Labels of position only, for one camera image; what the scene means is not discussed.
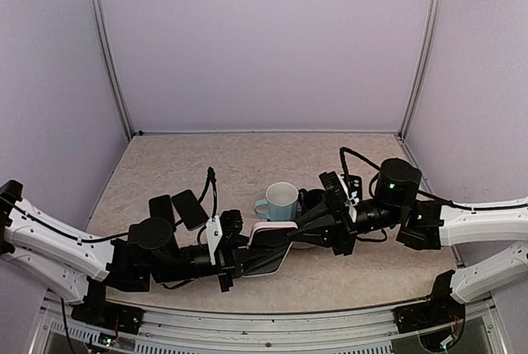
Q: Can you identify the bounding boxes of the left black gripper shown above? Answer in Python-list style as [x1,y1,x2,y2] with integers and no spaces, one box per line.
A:
[151,236,275,293]

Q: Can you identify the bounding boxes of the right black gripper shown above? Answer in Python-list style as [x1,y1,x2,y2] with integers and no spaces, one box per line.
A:
[285,192,405,257]

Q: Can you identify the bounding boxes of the black smartphone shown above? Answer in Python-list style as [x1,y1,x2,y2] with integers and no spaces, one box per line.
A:
[148,195,176,230]
[171,189,209,231]
[243,229,291,277]

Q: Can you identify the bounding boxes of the pink phone case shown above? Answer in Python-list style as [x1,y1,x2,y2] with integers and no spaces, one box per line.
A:
[246,221,298,279]

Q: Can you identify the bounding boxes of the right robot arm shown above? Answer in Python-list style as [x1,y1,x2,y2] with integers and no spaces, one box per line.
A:
[288,158,527,324]

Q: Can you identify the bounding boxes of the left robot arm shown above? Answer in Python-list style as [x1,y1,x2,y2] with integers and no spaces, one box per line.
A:
[1,180,297,325]

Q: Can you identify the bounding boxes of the black phone case upright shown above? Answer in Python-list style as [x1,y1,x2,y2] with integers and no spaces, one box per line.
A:
[347,175,363,203]

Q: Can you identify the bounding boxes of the white grey ceramic plate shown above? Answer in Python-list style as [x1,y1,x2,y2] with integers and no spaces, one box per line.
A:
[290,242,317,250]

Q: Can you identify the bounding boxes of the dark green mug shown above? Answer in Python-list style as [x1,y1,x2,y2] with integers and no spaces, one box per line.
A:
[297,188,326,218]

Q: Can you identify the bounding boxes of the light blue mug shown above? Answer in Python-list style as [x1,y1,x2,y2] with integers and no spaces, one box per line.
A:
[253,182,299,221]

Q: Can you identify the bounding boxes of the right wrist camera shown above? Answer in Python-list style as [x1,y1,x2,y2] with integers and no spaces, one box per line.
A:
[338,174,363,223]

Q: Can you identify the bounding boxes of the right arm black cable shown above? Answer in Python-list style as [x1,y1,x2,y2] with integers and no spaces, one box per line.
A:
[338,146,384,177]

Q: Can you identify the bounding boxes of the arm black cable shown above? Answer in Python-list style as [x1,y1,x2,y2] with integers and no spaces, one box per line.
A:
[338,146,384,177]
[193,167,219,248]

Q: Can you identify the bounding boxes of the front aluminium rail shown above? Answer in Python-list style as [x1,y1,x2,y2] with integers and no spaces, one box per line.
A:
[23,292,511,353]

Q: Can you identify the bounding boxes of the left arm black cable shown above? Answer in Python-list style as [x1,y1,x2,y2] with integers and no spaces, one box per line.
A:
[193,167,219,248]

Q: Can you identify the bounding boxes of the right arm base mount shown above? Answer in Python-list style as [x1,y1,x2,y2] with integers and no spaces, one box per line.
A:
[393,301,465,333]

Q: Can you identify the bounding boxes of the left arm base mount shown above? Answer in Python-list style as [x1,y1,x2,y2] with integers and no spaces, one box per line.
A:
[71,302,144,335]

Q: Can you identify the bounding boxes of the right aluminium frame post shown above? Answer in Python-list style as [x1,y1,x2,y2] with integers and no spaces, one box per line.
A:
[398,0,441,142]

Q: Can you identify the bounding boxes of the aluminium frame post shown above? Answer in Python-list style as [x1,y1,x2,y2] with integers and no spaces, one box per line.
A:
[90,0,134,142]
[398,0,441,142]

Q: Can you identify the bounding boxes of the left aluminium frame post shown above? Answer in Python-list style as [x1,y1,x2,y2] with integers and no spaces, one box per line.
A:
[90,0,134,142]

